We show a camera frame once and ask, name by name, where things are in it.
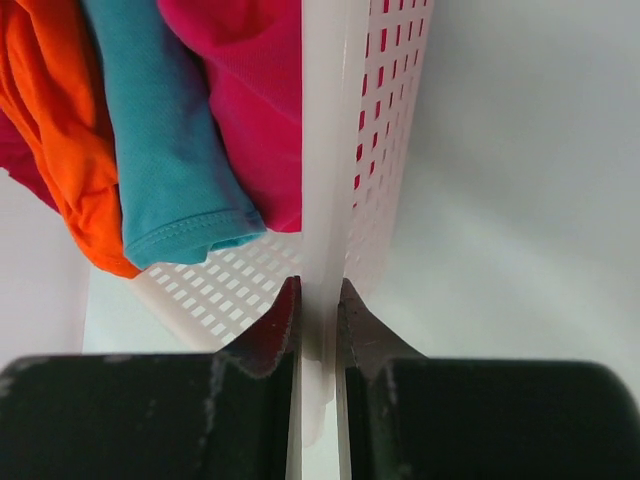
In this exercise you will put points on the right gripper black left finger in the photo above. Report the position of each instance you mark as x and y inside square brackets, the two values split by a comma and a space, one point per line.
[214, 415]

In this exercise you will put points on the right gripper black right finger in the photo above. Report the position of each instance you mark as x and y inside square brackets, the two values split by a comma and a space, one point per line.
[412, 416]

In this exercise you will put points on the white perforated plastic basket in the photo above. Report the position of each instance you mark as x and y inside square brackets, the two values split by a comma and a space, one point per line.
[362, 66]

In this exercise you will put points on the crimson red t shirt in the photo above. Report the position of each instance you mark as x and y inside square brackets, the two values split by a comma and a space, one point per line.
[250, 55]

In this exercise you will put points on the teal t shirt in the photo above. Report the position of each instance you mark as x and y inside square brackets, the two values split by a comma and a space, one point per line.
[179, 197]

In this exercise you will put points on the orange t shirt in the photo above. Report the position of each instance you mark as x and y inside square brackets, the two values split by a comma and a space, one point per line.
[52, 91]

